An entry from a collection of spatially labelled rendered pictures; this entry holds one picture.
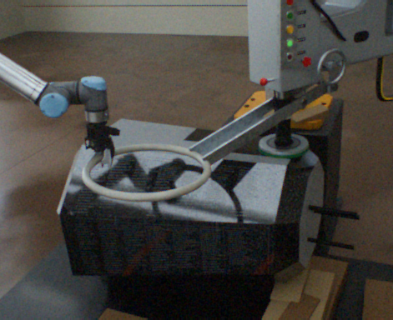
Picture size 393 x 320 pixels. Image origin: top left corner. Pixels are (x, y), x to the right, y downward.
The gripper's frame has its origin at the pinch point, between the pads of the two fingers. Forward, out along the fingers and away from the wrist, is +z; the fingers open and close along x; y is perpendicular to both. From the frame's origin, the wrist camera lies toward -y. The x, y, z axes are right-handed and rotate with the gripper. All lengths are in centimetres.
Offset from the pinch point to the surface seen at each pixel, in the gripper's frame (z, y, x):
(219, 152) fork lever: -6.5, -19.2, 42.7
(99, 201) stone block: 23.8, -6.9, -13.2
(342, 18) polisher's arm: -54, -65, 74
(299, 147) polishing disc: -1, -51, 64
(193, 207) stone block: 20.2, -16.8, 30.9
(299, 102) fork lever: -20, -53, 62
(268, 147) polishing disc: -1, -47, 51
